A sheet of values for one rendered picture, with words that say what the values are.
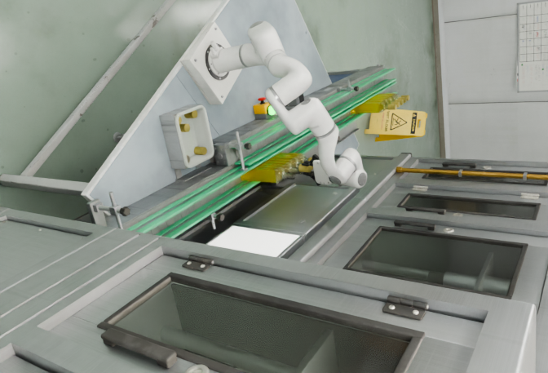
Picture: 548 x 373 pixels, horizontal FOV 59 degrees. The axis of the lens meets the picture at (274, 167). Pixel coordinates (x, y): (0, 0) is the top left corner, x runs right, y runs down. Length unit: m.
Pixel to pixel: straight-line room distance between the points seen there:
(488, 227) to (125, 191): 1.29
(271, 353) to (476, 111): 7.29
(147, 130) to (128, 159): 0.14
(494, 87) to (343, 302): 7.05
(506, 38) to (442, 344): 7.02
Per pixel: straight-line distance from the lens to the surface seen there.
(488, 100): 7.81
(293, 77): 1.70
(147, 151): 1.93
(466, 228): 1.84
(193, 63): 2.04
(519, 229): 1.81
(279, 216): 1.96
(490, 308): 0.76
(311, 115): 1.66
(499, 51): 7.65
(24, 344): 0.91
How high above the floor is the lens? 2.20
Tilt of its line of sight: 34 degrees down
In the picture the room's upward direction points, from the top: 93 degrees clockwise
